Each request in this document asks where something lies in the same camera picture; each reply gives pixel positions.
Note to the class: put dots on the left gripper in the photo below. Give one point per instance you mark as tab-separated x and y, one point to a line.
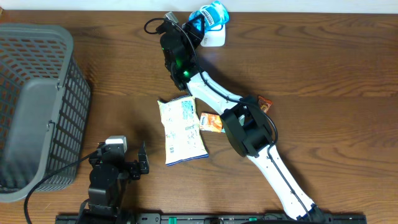
134	170

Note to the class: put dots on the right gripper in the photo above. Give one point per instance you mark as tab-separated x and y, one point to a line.
198	34

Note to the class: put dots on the blue mouthwash bottle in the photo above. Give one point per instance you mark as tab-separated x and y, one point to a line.
215	14

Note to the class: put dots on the white printed refill pouch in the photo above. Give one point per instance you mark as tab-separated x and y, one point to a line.
183	140

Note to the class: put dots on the small orange tissue pack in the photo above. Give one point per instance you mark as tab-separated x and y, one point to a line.
211	123

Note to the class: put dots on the red Top chocolate bar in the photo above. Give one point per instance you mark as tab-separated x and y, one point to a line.
264	103

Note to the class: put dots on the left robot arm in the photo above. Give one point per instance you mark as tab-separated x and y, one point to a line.
108	181

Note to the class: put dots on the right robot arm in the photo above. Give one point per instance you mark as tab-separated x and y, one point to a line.
249	130

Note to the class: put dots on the white barcode scanner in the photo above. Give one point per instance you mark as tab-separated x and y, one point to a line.
214	37

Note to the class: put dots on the grey plastic mesh basket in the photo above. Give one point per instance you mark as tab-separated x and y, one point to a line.
45	101

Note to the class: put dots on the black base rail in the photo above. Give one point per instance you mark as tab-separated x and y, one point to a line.
156	218

